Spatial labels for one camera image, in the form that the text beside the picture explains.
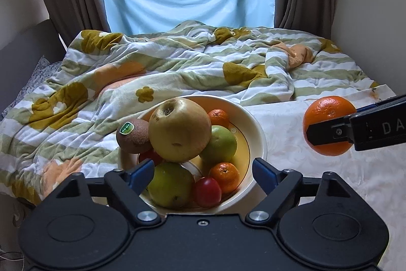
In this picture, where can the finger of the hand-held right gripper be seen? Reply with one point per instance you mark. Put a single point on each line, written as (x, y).
(390, 102)
(328, 129)

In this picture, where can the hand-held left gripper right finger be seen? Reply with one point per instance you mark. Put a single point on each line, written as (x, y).
(265, 172)

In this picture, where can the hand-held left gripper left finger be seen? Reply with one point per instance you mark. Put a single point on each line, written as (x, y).
(142, 172)

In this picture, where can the large red tomato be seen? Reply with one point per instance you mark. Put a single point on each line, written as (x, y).
(152, 157)

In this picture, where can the large orange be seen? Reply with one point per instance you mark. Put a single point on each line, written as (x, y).
(330, 109)

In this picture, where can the green apple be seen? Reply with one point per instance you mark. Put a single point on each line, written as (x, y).
(222, 144)
(171, 185)

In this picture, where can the white bowl with yellow print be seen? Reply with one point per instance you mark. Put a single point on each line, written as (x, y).
(250, 144)

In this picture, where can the brown kiwi with green sticker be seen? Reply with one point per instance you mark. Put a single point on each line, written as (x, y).
(138, 139)

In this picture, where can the small mandarin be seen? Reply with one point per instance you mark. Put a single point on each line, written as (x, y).
(219, 118)
(225, 177)

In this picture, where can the yellow pear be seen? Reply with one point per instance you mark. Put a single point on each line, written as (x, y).
(179, 131)

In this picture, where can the red cherry tomato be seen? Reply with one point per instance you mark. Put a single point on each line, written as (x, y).
(207, 192)

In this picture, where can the pale floral bed sheet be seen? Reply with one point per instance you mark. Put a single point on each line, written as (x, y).
(317, 169)

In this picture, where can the striped floral blanket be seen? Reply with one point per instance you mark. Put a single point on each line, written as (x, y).
(95, 93)

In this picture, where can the grey speckled pillow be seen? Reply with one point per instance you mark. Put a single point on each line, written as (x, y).
(35, 77)

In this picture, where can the grey headboard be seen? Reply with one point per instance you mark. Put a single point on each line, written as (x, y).
(22, 48)

